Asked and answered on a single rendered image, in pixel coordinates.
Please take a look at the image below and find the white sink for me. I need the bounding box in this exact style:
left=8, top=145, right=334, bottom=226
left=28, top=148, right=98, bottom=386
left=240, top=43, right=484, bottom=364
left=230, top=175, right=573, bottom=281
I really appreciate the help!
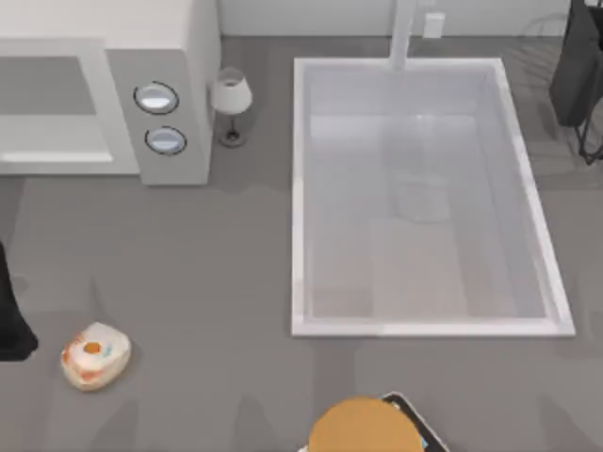
left=289, top=56, right=577, bottom=338

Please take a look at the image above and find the white wine glass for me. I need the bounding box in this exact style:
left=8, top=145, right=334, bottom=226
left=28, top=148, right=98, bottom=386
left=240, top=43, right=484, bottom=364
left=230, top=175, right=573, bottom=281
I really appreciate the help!
left=209, top=67, right=253, bottom=148

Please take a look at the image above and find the round microwave knob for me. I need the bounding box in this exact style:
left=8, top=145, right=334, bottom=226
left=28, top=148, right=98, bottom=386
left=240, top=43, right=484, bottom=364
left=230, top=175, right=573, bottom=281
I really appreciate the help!
left=143, top=125, right=188, bottom=155
left=133, top=80, right=181, bottom=116

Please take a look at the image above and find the round orange-brown lid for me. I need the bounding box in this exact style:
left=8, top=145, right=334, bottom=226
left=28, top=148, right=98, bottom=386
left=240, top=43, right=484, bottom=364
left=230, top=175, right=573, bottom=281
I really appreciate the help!
left=307, top=395, right=423, bottom=452

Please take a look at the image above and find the tall white tap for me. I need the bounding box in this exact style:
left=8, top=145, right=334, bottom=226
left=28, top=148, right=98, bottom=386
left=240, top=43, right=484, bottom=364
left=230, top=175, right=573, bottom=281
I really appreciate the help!
left=388, top=0, right=416, bottom=72

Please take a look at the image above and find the pale microwave oven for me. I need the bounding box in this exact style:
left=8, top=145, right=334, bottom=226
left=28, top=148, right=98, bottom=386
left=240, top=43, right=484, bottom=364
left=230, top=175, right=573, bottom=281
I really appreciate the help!
left=0, top=0, right=222, bottom=187

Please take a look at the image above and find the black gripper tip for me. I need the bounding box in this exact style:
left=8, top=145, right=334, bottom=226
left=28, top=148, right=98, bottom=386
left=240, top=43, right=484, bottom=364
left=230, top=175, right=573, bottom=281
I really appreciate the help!
left=0, top=240, right=40, bottom=363

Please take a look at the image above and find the black tablet with grey frame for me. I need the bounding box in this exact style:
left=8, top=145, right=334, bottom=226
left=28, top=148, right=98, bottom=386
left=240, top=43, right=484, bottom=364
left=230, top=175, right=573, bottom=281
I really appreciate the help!
left=379, top=391, right=452, bottom=452

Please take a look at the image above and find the white wall socket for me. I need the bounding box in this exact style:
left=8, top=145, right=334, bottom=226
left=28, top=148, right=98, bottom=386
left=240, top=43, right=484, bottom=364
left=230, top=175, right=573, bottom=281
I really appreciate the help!
left=423, top=12, right=446, bottom=39

